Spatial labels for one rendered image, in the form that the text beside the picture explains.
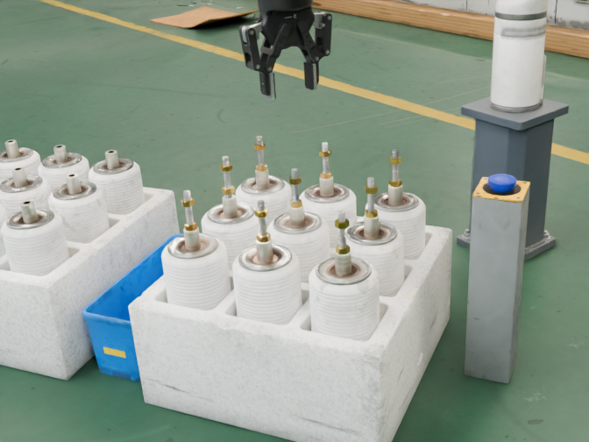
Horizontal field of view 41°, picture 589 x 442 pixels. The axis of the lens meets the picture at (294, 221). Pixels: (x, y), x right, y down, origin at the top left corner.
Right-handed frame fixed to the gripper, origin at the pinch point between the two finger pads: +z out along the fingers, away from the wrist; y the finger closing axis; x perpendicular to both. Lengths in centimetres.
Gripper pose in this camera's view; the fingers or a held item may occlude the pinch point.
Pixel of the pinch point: (290, 84)
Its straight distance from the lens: 113.3
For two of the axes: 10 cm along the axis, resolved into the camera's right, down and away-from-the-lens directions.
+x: 5.4, 3.4, -7.7
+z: 0.6, 9.0, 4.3
